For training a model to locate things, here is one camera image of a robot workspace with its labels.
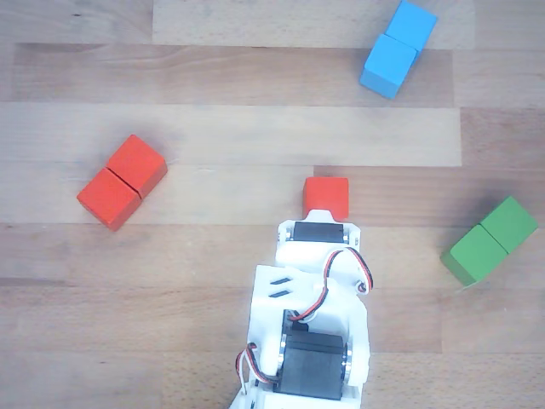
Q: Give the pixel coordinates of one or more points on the long blue block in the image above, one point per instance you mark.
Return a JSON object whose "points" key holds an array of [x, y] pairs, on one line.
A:
{"points": [[391, 64]]}

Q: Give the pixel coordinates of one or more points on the small red cube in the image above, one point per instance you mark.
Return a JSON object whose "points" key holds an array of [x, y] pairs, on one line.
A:
{"points": [[325, 194]]}

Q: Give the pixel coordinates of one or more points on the long green block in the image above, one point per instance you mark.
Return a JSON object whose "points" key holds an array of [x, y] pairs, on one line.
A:
{"points": [[481, 251]]}

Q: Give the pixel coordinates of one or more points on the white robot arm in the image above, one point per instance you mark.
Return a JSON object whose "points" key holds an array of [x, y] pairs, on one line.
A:
{"points": [[270, 311]]}

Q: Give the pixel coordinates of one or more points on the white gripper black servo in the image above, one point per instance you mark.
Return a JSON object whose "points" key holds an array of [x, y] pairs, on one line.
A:
{"points": [[318, 233]]}

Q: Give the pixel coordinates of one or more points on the long red block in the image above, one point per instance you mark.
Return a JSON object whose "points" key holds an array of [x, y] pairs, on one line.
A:
{"points": [[115, 191]]}

